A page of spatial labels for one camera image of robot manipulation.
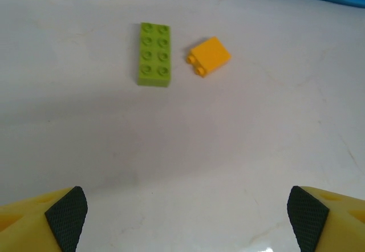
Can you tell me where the orange sloped lego brick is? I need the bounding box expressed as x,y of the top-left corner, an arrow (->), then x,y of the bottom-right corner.
186,36 -> 232,79

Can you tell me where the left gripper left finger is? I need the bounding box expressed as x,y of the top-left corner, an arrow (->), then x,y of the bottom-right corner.
0,186 -> 88,252

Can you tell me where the green two-by-four lego brick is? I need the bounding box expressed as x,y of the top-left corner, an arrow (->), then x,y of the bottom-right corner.
135,22 -> 173,88

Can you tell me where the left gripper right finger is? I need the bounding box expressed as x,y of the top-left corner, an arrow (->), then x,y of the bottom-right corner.
286,185 -> 365,252

